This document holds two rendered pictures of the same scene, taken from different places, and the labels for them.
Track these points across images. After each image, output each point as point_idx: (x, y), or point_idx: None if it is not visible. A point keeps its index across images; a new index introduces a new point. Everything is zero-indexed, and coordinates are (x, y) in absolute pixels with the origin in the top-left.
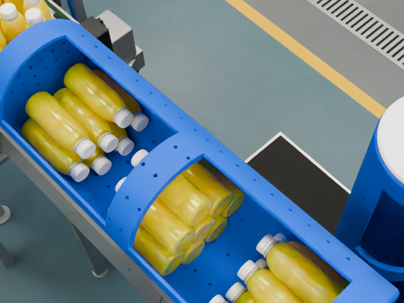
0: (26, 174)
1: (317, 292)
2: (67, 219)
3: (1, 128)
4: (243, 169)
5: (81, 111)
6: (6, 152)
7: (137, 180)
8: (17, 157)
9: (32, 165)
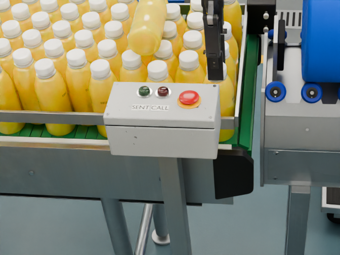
0: (312, 145)
1: None
2: (299, 226)
3: (268, 110)
4: None
5: None
6: (273, 142)
7: None
8: (295, 134)
9: (325, 124)
